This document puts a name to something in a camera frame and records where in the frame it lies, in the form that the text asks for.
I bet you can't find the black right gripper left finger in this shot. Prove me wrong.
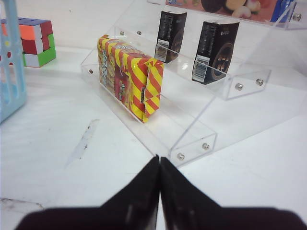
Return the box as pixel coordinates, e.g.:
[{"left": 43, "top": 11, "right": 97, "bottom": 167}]
[{"left": 16, "top": 156, "right": 160, "bottom": 230}]

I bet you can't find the clear acrylic right shelf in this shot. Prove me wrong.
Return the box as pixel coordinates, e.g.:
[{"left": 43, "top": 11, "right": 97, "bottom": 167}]
[{"left": 81, "top": 0, "right": 307, "bottom": 166}]

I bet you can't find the blue cookie box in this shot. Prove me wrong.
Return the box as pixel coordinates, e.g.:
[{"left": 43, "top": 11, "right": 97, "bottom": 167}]
[{"left": 165, "top": 0, "right": 292, "bottom": 23}]

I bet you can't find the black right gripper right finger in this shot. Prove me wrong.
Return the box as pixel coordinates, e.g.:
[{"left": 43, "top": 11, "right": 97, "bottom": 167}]
[{"left": 160, "top": 157, "right": 307, "bottom": 230}]

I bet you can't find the multicolour puzzle cube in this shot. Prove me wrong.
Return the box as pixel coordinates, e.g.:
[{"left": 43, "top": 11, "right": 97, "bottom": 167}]
[{"left": 0, "top": 17, "right": 57, "bottom": 69}]

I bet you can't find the black tissue box on shelf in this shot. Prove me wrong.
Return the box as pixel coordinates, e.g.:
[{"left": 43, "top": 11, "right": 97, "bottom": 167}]
[{"left": 191, "top": 20, "right": 239, "bottom": 85}]

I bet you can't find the black tissue box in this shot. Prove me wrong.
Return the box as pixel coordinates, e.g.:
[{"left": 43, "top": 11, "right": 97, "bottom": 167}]
[
  {"left": 191, "top": 20, "right": 239, "bottom": 85},
  {"left": 154, "top": 11, "right": 187, "bottom": 63}
]

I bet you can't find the light blue plastic basket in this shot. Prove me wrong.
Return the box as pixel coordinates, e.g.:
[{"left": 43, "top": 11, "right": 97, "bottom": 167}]
[{"left": 0, "top": 0, "right": 27, "bottom": 122}]

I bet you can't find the red yellow striped snack pack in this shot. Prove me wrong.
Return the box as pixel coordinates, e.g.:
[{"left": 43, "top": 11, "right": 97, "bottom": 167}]
[{"left": 97, "top": 35, "right": 164, "bottom": 123}]

